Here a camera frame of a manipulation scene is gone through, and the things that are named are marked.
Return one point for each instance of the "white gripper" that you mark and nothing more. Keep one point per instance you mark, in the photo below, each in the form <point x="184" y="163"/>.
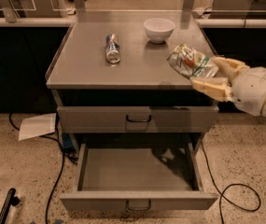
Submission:
<point x="253" y="89"/>

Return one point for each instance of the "crushed green 7up can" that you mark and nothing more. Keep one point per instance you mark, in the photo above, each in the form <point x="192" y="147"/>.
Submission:
<point x="189" y="62"/>

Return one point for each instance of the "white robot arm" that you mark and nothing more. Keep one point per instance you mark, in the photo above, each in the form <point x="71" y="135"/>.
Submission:
<point x="238" y="83"/>

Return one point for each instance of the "closed grey top drawer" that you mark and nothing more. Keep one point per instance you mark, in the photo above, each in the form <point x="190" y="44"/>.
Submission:
<point x="137" y="119"/>

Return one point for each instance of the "grey drawer cabinet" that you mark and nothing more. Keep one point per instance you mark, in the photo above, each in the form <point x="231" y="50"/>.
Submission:
<point x="80" y="75"/>

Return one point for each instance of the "blue silver energy drink can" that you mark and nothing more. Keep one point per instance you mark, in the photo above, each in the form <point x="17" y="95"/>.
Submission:
<point x="112" y="52"/>

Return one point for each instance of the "open grey middle drawer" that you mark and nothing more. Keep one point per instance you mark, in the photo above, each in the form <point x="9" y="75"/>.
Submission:
<point x="137" y="179"/>

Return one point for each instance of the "white bowl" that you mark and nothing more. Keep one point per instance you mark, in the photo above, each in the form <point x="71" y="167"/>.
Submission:
<point x="158" y="30"/>

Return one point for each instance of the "blue box under cabinet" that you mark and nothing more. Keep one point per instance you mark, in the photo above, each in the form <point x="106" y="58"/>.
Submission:
<point x="66" y="141"/>

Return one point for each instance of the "white paper sheet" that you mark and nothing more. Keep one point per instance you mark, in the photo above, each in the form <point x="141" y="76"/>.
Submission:
<point x="37" y="126"/>

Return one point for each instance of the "black bar object on floor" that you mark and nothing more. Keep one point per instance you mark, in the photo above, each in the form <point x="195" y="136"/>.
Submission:
<point x="11" y="200"/>

